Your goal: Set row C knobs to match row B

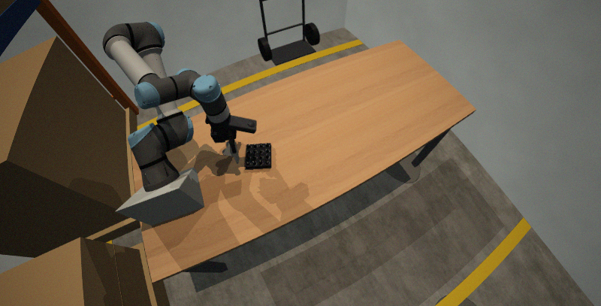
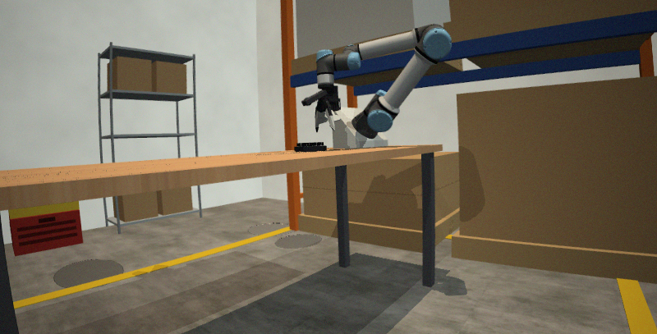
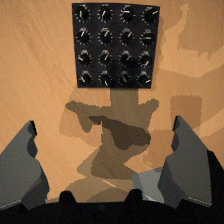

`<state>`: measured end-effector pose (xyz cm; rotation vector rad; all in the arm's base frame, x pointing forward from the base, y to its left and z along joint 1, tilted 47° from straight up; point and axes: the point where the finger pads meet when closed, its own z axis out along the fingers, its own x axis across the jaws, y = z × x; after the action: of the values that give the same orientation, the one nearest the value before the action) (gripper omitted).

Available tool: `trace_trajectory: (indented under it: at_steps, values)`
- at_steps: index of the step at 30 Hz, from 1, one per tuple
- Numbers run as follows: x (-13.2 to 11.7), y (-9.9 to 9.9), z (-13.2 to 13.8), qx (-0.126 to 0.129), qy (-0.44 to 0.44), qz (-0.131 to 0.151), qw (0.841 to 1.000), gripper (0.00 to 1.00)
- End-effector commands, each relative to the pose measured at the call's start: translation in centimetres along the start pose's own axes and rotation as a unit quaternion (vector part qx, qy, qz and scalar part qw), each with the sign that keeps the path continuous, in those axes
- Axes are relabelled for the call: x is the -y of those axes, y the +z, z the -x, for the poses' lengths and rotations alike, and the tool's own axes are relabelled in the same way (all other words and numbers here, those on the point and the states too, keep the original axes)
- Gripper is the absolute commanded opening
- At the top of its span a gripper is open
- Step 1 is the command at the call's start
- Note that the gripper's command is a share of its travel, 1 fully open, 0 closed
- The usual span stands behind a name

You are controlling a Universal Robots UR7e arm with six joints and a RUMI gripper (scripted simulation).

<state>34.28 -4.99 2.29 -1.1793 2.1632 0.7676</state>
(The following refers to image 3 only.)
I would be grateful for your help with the black knob box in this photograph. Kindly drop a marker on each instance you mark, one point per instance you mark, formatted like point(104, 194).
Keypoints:
point(106, 33)

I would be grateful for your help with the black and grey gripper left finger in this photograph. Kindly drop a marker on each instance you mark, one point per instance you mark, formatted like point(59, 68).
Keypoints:
point(23, 183)

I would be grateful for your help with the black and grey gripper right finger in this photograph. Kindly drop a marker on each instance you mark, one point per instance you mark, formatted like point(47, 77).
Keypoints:
point(192, 179)

